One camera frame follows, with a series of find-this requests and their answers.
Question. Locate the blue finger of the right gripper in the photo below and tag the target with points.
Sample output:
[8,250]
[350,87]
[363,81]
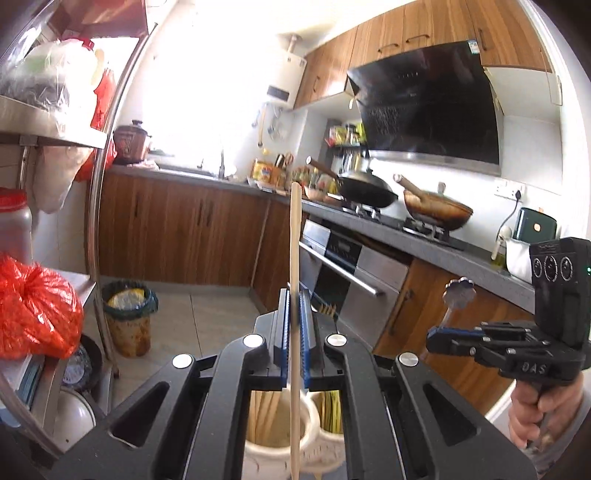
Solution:
[461,347]
[447,334]

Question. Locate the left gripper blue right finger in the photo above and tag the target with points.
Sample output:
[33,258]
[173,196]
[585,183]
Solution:
[309,341]

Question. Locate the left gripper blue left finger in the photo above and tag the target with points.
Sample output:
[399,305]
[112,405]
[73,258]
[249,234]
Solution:
[281,335]

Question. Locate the grey kitchen countertop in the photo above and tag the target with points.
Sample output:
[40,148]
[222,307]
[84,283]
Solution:
[459,262]

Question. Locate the dark green kitchen appliance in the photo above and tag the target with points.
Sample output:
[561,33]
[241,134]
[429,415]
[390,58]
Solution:
[533,226]

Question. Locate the wooden kitchen cabinets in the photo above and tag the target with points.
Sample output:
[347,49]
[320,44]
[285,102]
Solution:
[199,89]

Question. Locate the person's right hand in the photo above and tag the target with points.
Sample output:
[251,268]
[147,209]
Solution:
[560,404]

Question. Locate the stainless steel oven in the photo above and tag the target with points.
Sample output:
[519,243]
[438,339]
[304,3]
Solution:
[356,280]

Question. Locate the brown frying pan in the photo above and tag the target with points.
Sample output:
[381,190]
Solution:
[433,208]

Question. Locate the black wok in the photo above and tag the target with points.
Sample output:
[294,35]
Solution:
[360,186]

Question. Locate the cream floral ceramic utensil holder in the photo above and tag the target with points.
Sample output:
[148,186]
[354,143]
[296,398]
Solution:
[268,435]

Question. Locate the trash bin with green bag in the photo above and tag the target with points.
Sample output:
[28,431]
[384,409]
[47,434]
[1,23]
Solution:
[128,306]

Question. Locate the white water heater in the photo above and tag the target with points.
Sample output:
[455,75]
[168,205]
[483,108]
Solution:
[285,75]

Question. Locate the brown clay pot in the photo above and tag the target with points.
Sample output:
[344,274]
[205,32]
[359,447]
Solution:
[132,143]

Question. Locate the black range hood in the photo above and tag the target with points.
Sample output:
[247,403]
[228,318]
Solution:
[434,105]

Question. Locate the red plastic bag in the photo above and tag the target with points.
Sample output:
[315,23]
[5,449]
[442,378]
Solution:
[41,314]

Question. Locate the red lidded plastic jar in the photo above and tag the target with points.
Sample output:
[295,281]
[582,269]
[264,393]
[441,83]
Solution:
[16,225]

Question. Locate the metal storage rack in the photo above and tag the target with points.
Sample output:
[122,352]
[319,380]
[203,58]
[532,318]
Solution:
[42,43]

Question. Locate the black camera box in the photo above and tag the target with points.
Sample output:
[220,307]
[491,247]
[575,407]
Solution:
[561,280]

